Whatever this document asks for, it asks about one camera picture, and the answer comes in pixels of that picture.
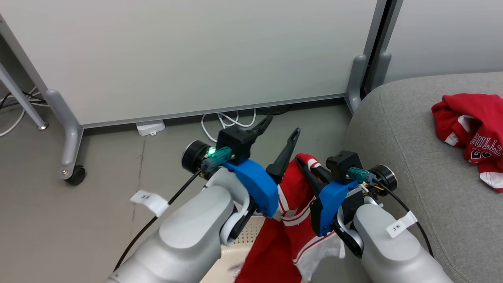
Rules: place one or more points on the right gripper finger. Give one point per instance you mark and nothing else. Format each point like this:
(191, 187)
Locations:
(309, 177)
(324, 175)

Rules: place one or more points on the black caster wheel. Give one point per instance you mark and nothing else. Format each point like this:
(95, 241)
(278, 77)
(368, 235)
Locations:
(76, 175)

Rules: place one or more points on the red Bulls jersey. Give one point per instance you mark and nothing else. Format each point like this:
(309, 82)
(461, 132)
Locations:
(459, 106)

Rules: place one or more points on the long grey partition leg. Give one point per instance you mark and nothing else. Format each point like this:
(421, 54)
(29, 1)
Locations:
(70, 133)

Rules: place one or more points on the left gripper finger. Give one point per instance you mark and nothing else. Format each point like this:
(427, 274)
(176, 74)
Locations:
(262, 124)
(283, 157)

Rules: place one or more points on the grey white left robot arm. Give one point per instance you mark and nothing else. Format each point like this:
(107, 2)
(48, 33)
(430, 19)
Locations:
(188, 236)

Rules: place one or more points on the short grey partition foot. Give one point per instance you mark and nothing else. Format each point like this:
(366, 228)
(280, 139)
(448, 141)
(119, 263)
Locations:
(355, 82)
(383, 67)

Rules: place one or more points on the grey fabric sofa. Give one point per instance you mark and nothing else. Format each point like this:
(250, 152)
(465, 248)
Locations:
(412, 137)

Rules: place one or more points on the white power strip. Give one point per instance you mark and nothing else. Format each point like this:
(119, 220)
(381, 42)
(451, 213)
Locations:
(150, 127)

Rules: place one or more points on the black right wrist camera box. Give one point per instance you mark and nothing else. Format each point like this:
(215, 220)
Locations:
(344, 161)

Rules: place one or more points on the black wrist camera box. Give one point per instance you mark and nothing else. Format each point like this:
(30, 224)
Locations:
(344, 161)
(234, 141)

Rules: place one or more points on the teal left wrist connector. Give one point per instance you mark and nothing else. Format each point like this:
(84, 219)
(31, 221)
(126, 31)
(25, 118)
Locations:
(218, 157)

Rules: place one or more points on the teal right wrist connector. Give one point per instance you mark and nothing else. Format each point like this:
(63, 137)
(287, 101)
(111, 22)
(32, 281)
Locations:
(359, 173)

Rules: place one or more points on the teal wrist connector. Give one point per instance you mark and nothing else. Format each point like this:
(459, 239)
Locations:
(218, 157)
(359, 173)

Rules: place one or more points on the slanted grey table leg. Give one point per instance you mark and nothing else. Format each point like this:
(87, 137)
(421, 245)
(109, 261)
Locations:
(19, 95)

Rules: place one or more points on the cream perforated laundry basket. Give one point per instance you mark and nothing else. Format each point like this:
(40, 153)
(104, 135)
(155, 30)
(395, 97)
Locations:
(251, 236)

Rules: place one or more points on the narrow white partition panel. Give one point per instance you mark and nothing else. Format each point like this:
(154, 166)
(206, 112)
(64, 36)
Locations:
(452, 35)

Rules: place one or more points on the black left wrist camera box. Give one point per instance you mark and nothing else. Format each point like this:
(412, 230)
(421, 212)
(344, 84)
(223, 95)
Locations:
(234, 141)

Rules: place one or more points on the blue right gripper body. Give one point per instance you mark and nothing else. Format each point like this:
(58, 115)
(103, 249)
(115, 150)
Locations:
(328, 204)

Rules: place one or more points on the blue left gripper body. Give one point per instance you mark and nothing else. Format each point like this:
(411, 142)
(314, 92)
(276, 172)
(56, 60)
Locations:
(257, 188)

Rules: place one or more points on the red white-striped shorts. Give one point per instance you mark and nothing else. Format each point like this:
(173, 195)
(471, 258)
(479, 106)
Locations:
(294, 184)

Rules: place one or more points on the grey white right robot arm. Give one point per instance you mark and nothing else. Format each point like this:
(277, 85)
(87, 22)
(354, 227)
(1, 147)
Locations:
(385, 243)

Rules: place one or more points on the large white partition panel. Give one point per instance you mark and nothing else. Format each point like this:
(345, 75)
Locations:
(196, 55)

